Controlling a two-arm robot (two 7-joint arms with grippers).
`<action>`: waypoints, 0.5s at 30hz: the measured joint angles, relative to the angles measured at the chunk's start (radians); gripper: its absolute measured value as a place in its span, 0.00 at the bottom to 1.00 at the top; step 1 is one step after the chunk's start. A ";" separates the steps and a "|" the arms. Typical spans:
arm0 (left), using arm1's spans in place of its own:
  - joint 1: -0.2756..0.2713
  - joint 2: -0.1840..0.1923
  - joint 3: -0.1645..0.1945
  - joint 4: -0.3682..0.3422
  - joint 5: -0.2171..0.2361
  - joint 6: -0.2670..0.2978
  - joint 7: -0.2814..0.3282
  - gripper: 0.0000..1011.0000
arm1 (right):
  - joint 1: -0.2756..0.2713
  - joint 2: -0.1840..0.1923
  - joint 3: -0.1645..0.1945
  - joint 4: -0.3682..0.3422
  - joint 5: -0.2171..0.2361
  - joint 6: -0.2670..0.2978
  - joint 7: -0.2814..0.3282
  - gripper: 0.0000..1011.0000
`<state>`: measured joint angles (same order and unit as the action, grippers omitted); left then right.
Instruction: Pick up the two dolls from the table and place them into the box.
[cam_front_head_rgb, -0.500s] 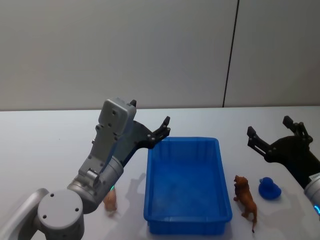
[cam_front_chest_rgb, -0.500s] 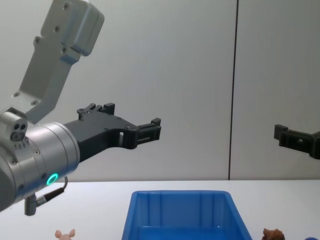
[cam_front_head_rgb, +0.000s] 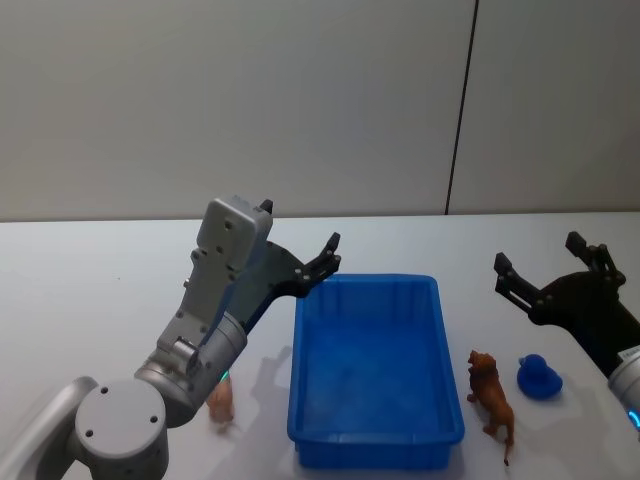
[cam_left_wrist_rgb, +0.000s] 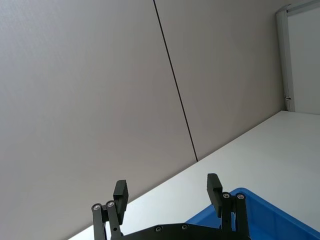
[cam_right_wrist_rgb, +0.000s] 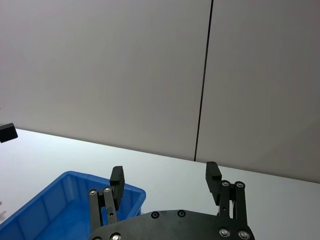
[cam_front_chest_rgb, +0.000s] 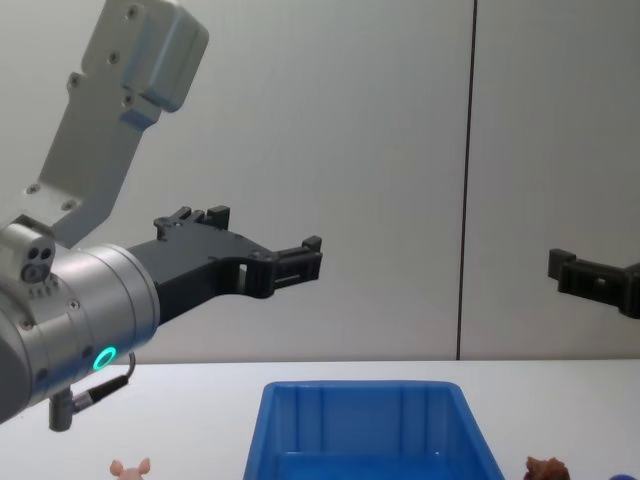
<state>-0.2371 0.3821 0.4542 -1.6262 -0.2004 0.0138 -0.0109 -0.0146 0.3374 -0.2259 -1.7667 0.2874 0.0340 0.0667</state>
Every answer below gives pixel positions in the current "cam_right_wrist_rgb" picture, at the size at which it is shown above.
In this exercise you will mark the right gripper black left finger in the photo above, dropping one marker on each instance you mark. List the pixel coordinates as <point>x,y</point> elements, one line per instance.
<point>115,186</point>

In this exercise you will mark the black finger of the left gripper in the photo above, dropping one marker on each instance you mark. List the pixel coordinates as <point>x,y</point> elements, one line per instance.
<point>7,132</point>

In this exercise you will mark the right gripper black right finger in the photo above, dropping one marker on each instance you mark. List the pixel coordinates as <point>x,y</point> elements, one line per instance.
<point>212,182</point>

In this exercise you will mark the blue plastic bin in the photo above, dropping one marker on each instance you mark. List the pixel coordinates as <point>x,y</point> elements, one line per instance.
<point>62,212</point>

